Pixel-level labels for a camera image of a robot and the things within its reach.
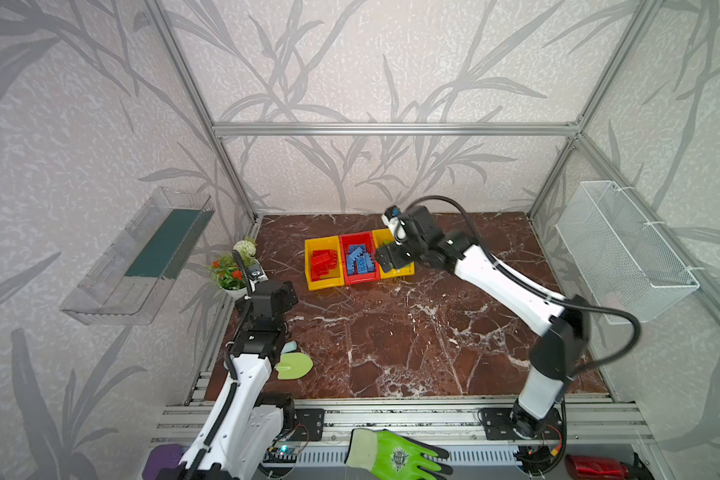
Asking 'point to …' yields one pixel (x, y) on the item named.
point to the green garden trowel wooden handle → (293, 365)
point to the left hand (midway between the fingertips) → (271, 278)
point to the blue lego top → (356, 250)
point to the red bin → (358, 239)
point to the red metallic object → (594, 468)
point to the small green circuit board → (285, 454)
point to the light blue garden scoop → (289, 347)
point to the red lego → (322, 261)
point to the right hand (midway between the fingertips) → (390, 239)
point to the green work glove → (392, 456)
